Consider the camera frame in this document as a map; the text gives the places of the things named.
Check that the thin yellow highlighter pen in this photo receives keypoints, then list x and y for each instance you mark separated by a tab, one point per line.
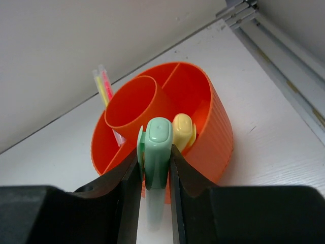
100	87

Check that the pink highlighter pen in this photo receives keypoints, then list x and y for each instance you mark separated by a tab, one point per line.
108	86

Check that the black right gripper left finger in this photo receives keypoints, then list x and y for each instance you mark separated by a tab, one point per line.
106	210

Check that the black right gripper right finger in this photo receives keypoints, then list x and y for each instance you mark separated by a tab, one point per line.
203	212

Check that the orange round organizer container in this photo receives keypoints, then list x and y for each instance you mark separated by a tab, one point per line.
165	91

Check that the green highlighter marker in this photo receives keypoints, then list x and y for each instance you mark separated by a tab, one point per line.
153	152

